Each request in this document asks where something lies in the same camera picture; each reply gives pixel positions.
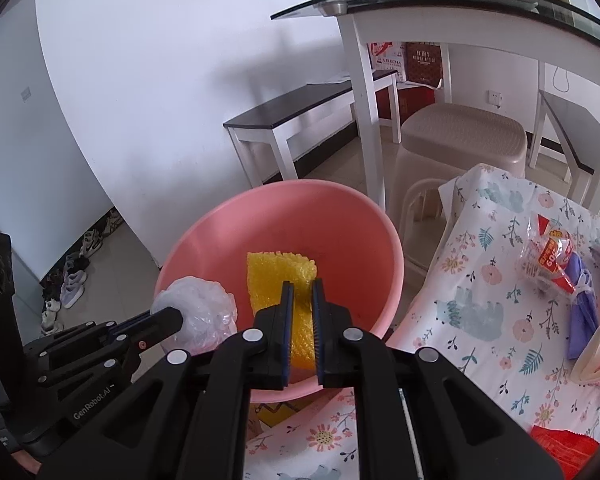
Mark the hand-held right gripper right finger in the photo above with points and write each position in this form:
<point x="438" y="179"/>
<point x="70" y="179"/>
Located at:
<point x="320" y="340"/>

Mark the red and white gift bag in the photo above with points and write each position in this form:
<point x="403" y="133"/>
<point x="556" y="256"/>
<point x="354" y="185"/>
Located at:
<point x="386" y="57"/>

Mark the red box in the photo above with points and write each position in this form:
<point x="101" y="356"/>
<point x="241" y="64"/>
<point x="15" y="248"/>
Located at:
<point x="410" y="102"/>

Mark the beige plastic stool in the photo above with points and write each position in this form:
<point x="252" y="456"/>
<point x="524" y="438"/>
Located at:
<point x="460" y="130"/>

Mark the purple plastic bag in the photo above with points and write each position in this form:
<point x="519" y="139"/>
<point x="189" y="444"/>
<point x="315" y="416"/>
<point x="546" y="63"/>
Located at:
<point x="582" y="305"/>

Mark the white wall socket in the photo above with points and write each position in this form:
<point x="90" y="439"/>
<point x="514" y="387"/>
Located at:
<point x="493" y="98"/>

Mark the red snack packet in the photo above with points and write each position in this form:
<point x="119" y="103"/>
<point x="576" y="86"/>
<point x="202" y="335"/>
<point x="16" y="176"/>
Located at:
<point x="565" y="450"/>

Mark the pink plastic basin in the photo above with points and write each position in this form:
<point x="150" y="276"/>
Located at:
<point x="290" y="220"/>

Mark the yellow bubble wrap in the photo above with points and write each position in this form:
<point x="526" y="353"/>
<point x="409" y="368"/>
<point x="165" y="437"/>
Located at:
<point x="267" y="280"/>

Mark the white plastic stool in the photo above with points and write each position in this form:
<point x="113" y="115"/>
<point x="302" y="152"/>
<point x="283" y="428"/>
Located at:
<point x="420" y="200"/>

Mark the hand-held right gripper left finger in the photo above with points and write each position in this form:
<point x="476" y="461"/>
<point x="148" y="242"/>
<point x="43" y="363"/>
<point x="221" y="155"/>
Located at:
<point x="286" y="340"/>

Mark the white glass-top table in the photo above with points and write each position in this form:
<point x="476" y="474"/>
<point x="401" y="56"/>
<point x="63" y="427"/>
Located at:
<point x="360" y="60"/>

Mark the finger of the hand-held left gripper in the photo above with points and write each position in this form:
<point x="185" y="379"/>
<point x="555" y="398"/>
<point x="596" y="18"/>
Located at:
<point x="162" y="322"/>

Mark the clear red snack wrapper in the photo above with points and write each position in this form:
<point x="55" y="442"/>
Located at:
<point x="547" y="255"/>

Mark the dark-top white bench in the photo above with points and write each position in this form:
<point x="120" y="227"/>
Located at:
<point x="290" y="105"/>
<point x="575" y="110"/>

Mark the floral printed tablecloth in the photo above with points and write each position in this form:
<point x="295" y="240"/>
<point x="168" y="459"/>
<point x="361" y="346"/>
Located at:
<point x="480" y="310"/>

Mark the clear plastic bag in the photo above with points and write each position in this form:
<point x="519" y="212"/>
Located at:
<point x="205" y="305"/>

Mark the row of shoes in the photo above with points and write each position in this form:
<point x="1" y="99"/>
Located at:
<point x="75" y="280"/>

